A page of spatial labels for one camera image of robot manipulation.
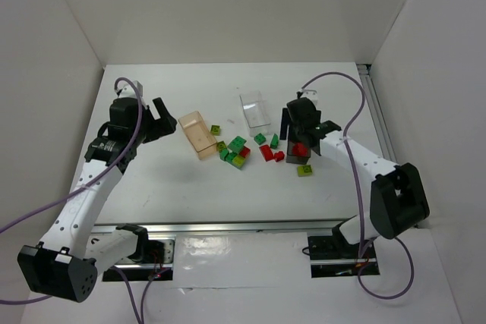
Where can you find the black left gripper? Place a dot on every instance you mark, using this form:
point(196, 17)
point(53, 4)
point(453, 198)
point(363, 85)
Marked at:
point(156, 127)

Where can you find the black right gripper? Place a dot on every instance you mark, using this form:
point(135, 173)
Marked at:
point(301, 134)

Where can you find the green sloped lego brick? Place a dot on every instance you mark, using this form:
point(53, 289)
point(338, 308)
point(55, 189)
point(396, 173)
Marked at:
point(274, 141)

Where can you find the green lego brick square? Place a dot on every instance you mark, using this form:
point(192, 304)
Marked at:
point(260, 139)

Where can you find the red small lego brick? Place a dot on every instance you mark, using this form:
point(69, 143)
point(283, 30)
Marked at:
point(279, 156)

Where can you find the red long lego brick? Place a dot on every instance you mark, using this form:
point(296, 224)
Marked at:
point(266, 152)

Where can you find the lime lego brick small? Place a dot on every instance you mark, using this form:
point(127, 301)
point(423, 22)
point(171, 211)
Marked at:
point(215, 130)

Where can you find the green four-stud lego brick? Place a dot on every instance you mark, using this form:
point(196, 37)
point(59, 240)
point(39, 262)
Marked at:
point(237, 144)

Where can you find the lime round-stud lego brick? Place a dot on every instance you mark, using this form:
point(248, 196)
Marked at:
point(220, 145)

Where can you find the green lego brick small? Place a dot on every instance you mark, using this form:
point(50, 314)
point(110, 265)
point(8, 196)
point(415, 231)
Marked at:
point(227, 156)

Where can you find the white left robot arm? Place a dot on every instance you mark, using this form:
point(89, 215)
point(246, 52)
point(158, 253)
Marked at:
point(66, 261)

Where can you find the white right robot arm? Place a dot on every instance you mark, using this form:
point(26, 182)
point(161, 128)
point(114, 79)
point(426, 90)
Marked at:
point(391, 196)

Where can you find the orange transparent container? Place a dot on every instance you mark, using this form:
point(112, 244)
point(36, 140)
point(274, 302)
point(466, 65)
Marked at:
point(198, 134)

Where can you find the dark grey transparent container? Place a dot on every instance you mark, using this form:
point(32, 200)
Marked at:
point(291, 140)

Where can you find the clear transparent container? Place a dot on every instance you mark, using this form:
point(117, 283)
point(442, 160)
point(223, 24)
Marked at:
point(254, 110)

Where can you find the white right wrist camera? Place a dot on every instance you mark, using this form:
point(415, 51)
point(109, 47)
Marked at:
point(309, 94)

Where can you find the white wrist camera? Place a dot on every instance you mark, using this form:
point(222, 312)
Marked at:
point(124, 89)
point(309, 94)

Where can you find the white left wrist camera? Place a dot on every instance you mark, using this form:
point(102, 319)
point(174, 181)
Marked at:
point(124, 89)

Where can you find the aluminium rail right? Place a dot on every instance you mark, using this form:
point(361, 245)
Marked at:
point(383, 136)

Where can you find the aluminium rail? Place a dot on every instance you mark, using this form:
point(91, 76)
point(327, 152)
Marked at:
point(383, 136)
point(248, 226)

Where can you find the aluminium rail front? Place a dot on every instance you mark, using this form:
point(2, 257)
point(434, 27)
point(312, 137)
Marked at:
point(248, 226)

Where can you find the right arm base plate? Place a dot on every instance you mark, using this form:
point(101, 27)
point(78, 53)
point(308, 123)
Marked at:
point(328, 260)

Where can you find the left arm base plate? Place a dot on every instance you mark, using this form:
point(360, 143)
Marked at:
point(157, 263)

